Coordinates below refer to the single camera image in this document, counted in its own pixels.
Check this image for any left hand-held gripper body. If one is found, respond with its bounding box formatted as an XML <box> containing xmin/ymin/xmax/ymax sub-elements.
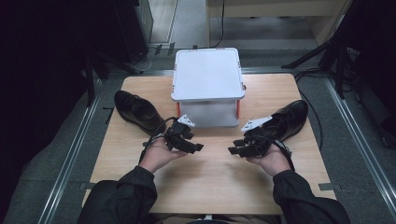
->
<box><xmin>163</xmin><ymin>114</ymin><xmax>196</xmax><ymax>151</ymax></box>

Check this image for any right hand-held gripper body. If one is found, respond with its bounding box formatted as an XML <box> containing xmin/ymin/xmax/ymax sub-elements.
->
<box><xmin>240</xmin><ymin>115</ymin><xmax>276</xmax><ymax>158</ymax></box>

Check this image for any person's right hand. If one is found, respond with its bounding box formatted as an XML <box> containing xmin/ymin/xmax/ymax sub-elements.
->
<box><xmin>245</xmin><ymin>143</ymin><xmax>292</xmax><ymax>178</ymax></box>

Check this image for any person's left hand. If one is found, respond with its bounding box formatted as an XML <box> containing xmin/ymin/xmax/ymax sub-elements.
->
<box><xmin>138</xmin><ymin>136</ymin><xmax>189</xmax><ymax>175</ymax></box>

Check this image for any black leather shoe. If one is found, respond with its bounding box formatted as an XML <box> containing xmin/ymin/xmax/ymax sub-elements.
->
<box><xmin>261</xmin><ymin>99</ymin><xmax>309</xmax><ymax>143</ymax></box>
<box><xmin>113</xmin><ymin>90</ymin><xmax>168</xmax><ymax>136</ymax></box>

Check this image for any white lidded storage box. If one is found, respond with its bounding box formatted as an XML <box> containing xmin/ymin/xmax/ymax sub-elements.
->
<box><xmin>170</xmin><ymin>47</ymin><xmax>247</xmax><ymax>129</ymax></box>

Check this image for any black metal stand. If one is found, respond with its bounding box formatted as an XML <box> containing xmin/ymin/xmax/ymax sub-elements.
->
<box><xmin>83</xmin><ymin>49</ymin><xmax>145</xmax><ymax>108</ymax></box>

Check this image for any black tripod stand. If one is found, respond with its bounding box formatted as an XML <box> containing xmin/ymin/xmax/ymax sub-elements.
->
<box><xmin>280</xmin><ymin>18</ymin><xmax>362</xmax><ymax>101</ymax></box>

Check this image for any light wooden cabinet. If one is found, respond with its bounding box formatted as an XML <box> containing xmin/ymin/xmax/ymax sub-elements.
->
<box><xmin>206</xmin><ymin>0</ymin><xmax>353</xmax><ymax>47</ymax></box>

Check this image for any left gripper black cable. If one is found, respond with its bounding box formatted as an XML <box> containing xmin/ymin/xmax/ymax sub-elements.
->
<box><xmin>137</xmin><ymin>116</ymin><xmax>179</xmax><ymax>165</ymax></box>

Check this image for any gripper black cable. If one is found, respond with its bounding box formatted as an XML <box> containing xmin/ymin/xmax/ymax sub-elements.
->
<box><xmin>248</xmin><ymin>133</ymin><xmax>296</xmax><ymax>173</ymax></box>
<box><xmin>137</xmin><ymin>116</ymin><xmax>179</xmax><ymax>165</ymax></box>

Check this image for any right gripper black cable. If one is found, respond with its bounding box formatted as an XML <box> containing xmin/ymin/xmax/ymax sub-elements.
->
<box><xmin>248</xmin><ymin>133</ymin><xmax>296</xmax><ymax>173</ymax></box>

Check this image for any black floor cable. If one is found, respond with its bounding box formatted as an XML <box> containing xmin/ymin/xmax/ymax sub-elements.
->
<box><xmin>293</xmin><ymin>70</ymin><xmax>325</xmax><ymax>151</ymax></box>

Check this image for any white floor cable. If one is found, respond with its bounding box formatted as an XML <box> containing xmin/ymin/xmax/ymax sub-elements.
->
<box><xmin>130</xmin><ymin>46</ymin><xmax>156</xmax><ymax>73</ymax></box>

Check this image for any metal floor rail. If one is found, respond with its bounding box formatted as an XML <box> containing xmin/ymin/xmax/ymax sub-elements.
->
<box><xmin>36</xmin><ymin>78</ymin><xmax>106</xmax><ymax>224</ymax></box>
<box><xmin>323</xmin><ymin>74</ymin><xmax>396</xmax><ymax>216</ymax></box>

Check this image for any black hanging cable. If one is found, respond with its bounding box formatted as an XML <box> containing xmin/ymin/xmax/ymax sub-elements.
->
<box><xmin>199</xmin><ymin>0</ymin><xmax>226</xmax><ymax>49</ymax></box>

